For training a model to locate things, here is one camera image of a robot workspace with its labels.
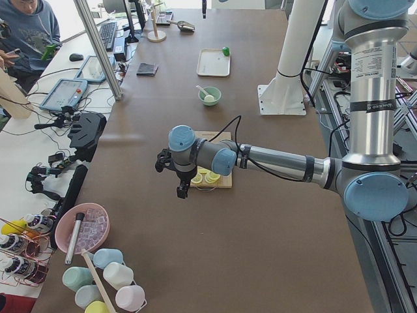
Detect black long bar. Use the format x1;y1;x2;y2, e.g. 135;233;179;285
50;164;88;250

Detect wooden stick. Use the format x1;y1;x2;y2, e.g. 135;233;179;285
81;249;116;313

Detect teach pendant tablet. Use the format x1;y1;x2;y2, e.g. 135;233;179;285
74;55;106;84
39;79;88;112

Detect pink bowl with ice cubes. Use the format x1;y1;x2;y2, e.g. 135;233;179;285
55;203;110;254

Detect green lime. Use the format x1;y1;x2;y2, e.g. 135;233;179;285
222;46;230;57

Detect black computer mouse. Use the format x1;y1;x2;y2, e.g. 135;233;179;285
68;53;84;62

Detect bamboo cutting board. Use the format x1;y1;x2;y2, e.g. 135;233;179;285
190;131;232;190

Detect black keyboard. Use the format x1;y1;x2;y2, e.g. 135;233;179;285
98;22;117;52

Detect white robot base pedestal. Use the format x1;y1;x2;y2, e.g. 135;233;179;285
257;0;327;116

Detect aluminium frame rail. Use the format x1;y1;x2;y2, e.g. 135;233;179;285
321;48;417;313

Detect black plastic device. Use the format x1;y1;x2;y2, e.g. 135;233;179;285
68;112;107;162

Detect light blue plastic cup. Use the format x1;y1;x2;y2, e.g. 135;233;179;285
93;248;124;269

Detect wooden mug stand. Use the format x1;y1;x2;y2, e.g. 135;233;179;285
147;1;166;42

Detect cream rabbit serving tray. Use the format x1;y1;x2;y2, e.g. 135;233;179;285
196;48;231;77

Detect copper wire bottle rack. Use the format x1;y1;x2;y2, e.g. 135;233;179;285
1;219;53;287

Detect front teach pendant tablet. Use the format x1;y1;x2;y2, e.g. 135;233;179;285
39;79;88;112

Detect stacked lemon slices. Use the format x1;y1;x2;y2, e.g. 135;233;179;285
204;171;221;184

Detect dark small tray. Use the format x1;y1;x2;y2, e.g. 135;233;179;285
156;12;173;26

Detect mint green bowl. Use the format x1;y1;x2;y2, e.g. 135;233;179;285
198;86;222;106

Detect aluminium frame post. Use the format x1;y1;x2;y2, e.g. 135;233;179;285
73;0;122;101

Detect pale blue plastic cup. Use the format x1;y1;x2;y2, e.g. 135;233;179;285
74;284;102;309

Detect single lemon slice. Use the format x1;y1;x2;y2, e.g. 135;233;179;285
191;173;203;185

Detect mint green plastic cup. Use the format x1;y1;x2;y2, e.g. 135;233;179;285
62;267;93;292

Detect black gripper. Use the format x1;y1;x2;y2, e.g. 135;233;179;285
176;169;197;199

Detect white ceramic soup spoon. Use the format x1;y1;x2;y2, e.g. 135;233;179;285
196;85;211;97

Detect metal cylinder tool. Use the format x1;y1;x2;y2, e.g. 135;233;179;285
65;213;85;265

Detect white plastic cup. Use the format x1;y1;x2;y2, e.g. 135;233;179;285
103;262;134;290

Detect yellow plastic cup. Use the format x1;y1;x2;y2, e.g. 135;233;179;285
84;301;109;313

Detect grey folded cloth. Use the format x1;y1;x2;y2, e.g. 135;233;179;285
136;63;159;76

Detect person in blue hoodie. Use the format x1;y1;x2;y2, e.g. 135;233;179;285
1;1;60;84

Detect pink plastic cup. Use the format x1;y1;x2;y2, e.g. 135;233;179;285
115;285;145;312

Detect rear teach pendant tablet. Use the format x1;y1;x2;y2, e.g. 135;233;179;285
74;55;106;84

